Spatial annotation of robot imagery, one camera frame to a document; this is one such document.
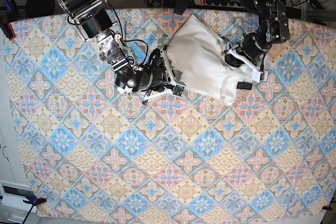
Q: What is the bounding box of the blue red clamp upper left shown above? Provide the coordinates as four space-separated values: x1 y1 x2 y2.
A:
1 0 19 41

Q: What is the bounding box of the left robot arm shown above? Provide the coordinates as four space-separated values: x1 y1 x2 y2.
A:
224 0 290 67

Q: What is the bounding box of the white cabinet with handle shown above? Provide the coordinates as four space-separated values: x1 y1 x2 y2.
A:
1 34 32 209

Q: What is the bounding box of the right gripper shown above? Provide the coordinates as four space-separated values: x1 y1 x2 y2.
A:
146 45 184 93

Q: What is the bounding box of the white printed T-shirt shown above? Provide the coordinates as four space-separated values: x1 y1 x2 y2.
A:
166 15 252 106

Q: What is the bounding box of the patterned pastel tablecloth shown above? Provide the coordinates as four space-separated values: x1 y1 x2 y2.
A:
4 15 335 223

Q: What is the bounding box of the black round stool base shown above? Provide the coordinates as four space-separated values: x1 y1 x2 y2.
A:
25 0 56 18

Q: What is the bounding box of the black orange clamp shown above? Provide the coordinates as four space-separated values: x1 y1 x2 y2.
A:
322 206 332 211
23 197 48 224

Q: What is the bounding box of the black orange clamp left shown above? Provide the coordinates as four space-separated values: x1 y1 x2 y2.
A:
23 197 48 224

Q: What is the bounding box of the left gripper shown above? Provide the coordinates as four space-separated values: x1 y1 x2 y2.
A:
223 40 249 68

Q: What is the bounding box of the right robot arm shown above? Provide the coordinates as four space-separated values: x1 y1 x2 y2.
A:
58 0 185 101

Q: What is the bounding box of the black power strip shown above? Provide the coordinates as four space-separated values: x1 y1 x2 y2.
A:
194 0 242 8

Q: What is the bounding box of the black orange clamp right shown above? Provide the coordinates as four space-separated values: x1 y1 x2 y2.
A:
322 206 332 211

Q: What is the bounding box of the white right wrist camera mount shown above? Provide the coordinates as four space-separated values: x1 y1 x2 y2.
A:
139 45 185 105

